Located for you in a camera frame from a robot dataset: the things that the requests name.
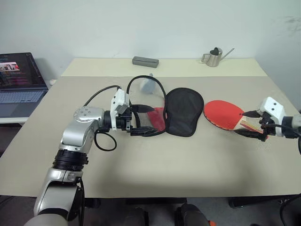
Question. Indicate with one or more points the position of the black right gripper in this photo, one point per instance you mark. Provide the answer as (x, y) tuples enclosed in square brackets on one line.
[(266, 127)]

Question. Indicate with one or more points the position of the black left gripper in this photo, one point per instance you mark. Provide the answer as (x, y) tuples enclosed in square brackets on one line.
[(123, 120)]

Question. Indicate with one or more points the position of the red table tennis paddle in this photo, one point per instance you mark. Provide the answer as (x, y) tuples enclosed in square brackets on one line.
[(221, 113)]

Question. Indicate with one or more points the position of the red black paddle case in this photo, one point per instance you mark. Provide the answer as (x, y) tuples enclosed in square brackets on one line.
[(183, 110)]

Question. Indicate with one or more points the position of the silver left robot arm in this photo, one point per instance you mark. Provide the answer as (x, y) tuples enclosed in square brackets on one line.
[(77, 131)]

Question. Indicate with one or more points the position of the grey rectangular box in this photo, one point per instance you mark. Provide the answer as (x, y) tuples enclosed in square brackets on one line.
[(144, 62)]

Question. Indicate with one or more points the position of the silver metal watering can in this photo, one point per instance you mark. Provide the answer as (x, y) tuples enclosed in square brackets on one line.
[(214, 60)]

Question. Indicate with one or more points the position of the small white object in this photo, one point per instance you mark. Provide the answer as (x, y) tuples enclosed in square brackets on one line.
[(52, 81)]

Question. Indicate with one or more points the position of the dark rounded shape orange spot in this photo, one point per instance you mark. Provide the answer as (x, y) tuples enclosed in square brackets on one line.
[(190, 215)]

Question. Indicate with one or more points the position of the open laptop computer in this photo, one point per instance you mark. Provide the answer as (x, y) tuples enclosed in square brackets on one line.
[(21, 94)]

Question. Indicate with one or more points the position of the white side table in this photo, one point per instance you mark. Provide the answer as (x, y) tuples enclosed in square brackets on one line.
[(11, 120)]

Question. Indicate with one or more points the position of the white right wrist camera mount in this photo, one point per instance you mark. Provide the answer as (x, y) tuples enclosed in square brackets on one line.
[(272, 107)]

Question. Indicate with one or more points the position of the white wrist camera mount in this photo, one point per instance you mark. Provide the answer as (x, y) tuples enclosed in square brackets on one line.
[(272, 107), (120, 97)]

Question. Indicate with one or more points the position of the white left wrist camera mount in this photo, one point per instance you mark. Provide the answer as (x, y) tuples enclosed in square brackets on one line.
[(120, 97)]

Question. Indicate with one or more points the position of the black table frame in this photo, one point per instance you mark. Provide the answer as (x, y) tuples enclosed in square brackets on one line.
[(237, 202)]

